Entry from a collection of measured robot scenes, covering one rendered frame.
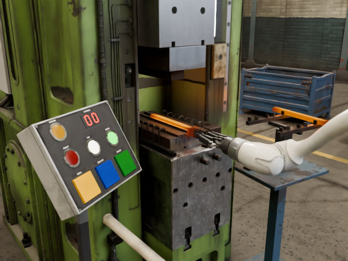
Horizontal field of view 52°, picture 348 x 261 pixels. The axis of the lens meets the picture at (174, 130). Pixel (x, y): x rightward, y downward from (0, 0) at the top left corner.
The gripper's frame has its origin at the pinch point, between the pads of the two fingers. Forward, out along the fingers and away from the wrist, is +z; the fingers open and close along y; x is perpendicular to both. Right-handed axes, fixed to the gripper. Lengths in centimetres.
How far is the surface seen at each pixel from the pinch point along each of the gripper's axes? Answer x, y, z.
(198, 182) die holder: -22.9, -0.6, -1.7
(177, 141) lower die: -3.5, -7.9, 5.0
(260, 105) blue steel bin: -90, 335, 222
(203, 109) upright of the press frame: 2.0, 22.7, 22.2
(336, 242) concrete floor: -99, 119, -18
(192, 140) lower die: -5.2, 0.9, 5.0
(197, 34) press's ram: 41.0, 2.4, 6.8
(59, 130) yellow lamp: 17, -65, -10
